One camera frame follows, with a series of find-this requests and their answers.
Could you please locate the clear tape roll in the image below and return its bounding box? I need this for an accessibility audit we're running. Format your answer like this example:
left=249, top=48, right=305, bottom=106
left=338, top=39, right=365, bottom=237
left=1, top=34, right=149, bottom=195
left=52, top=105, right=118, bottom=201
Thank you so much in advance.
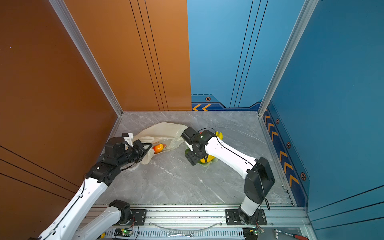
left=125, top=163, right=140, bottom=171

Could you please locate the red yellow mango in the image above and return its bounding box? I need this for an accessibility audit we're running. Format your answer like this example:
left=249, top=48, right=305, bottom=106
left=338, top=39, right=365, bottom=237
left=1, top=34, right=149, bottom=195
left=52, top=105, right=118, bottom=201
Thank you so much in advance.
left=153, top=144, right=166, bottom=154

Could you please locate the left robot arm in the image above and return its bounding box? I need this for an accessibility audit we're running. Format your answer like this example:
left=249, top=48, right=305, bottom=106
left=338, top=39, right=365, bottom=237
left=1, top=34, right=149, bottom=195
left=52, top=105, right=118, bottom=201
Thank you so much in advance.
left=38, top=134, right=153, bottom=240

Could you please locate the aluminium rail frame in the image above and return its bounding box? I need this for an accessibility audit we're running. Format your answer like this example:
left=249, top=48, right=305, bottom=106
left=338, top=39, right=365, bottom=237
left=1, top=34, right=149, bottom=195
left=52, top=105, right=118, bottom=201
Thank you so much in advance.
left=53, top=201, right=316, bottom=240

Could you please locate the silver wrench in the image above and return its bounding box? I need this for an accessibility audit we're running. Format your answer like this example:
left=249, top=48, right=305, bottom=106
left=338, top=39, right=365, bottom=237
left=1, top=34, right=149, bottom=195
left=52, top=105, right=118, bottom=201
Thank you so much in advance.
left=167, top=232, right=195, bottom=238

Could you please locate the small right circuit board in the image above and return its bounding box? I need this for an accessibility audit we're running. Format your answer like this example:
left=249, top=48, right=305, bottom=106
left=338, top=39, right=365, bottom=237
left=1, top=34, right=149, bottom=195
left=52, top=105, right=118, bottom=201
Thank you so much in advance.
left=243, top=228, right=265, bottom=240

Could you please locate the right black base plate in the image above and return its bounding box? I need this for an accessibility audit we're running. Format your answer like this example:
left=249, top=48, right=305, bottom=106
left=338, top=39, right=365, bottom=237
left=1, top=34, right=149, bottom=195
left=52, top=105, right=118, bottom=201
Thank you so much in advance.
left=225, top=209, right=268, bottom=226

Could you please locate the green circuit board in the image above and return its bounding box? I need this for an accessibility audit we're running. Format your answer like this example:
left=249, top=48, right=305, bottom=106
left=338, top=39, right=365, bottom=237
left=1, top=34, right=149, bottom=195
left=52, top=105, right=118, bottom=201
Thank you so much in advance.
left=113, top=228, right=134, bottom=239

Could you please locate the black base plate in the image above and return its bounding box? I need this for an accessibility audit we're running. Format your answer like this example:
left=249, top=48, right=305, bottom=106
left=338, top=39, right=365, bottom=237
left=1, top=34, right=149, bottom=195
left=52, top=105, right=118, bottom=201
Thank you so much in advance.
left=225, top=209, right=268, bottom=226
left=117, top=209, right=147, bottom=226

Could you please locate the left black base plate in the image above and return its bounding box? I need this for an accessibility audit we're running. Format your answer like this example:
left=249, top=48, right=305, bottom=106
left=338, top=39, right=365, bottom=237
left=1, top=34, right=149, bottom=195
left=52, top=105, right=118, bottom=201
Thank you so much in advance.
left=117, top=209, right=147, bottom=226

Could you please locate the light green fruit plate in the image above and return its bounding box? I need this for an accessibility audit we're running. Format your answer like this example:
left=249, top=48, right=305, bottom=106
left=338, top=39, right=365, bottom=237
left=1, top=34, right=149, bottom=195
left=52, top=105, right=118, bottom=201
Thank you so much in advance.
left=185, top=149, right=218, bottom=167

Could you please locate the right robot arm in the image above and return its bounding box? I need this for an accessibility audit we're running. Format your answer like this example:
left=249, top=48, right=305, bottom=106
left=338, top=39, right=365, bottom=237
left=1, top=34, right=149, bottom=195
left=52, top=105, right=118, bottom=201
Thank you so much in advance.
left=182, top=127, right=276, bottom=225

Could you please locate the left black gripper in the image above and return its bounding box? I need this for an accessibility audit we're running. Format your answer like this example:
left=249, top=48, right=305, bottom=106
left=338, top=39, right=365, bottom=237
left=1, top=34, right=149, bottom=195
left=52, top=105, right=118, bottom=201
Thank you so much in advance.
left=117, top=140, right=153, bottom=170

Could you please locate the red handled tool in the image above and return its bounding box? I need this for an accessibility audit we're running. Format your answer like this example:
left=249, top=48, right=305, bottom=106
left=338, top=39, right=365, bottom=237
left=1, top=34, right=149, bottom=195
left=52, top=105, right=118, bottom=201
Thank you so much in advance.
left=274, top=229, right=309, bottom=240

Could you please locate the cream plastic bag orange print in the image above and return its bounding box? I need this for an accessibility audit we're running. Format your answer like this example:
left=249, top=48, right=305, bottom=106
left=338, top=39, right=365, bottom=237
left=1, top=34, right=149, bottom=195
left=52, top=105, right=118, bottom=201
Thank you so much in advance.
left=134, top=122, right=187, bottom=154

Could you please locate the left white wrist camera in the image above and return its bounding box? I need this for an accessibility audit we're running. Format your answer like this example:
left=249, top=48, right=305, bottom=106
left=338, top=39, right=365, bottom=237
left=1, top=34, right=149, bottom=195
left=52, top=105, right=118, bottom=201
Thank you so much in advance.
left=122, top=133, right=134, bottom=146

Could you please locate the yellow banana bunch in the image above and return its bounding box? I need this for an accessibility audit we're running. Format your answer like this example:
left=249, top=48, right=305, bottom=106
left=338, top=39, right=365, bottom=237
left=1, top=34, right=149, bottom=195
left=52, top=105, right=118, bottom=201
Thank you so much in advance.
left=199, top=132, right=223, bottom=167

